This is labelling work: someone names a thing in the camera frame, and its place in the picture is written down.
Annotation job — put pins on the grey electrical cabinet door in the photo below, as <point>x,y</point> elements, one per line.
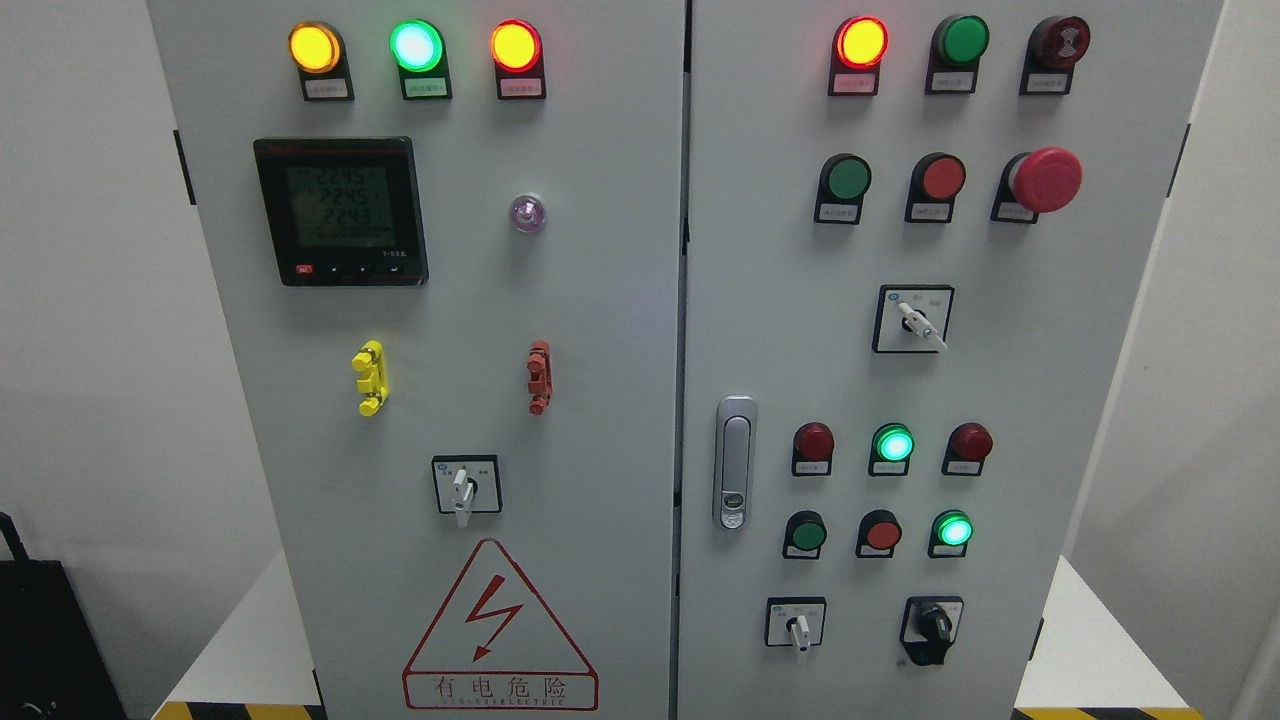
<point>588,486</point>
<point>783,309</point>

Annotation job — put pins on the black bag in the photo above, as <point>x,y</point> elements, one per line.
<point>51,667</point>

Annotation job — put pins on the red terminal connector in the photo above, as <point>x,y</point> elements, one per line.
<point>540,386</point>

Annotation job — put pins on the yellow terminal connector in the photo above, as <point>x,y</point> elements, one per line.
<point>371,380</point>

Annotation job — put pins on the dark red indicator lower right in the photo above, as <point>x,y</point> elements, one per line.
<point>967,450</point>

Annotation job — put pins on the yellow indicator light top left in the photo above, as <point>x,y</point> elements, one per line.
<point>320,57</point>

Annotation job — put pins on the dark red indicator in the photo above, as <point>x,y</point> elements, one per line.
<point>967,450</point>
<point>812,450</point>

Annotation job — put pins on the dark red indicator lower left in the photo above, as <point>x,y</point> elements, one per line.
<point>812,450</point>

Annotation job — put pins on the grey electrical cabinet right door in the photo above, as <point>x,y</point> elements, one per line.
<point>783,309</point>

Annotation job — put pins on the white rotary switch right upper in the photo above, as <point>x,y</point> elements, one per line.
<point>912,318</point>

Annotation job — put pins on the red mushroom emergency stop button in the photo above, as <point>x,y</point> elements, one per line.
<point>1035,183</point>

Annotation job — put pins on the green lit indicator light top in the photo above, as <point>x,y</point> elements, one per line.
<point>422,61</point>

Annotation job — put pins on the white rotary switch right lower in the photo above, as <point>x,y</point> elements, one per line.
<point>795,622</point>

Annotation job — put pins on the silver door lock handle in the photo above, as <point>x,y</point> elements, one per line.
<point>733,463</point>

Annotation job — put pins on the green lit indicator middle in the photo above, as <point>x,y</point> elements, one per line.
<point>890,450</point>

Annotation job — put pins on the white rotary switch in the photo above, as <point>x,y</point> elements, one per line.
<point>795,622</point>
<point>912,318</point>

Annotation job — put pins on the red push button upper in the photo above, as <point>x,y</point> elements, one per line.
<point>935,182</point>

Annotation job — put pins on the red push button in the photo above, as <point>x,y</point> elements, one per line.
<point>935,182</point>
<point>878,535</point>

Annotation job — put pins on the black digital power meter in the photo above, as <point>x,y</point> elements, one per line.
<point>343,211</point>

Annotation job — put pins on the red push button lower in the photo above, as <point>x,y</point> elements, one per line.
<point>878,535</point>

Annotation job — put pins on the grey electrical cabinet left door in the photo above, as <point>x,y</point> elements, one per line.
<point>588,486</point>

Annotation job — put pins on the red electrical hazard warning sticker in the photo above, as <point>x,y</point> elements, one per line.
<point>495,645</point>

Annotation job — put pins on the red lit indicator light right door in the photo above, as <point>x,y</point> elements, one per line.
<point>857,52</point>

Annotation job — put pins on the green push button upper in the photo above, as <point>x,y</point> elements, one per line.
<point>842,185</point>

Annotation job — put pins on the green unlit indicator top right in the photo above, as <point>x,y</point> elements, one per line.
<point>958,43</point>

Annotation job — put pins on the green lit push button lower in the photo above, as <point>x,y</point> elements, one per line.
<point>950,535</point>

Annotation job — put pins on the dark red buzzer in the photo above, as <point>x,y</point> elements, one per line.
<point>1054,47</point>

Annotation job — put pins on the small purple clear lamp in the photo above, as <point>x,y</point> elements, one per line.
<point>528,213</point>

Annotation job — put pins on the white rotary selector switch door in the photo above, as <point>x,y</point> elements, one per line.
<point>467,485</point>

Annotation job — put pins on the red-rimmed lit indicator light left door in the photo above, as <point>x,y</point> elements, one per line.
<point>517,54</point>

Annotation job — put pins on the black rotary knob switch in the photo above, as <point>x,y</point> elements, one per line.
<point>929,628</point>

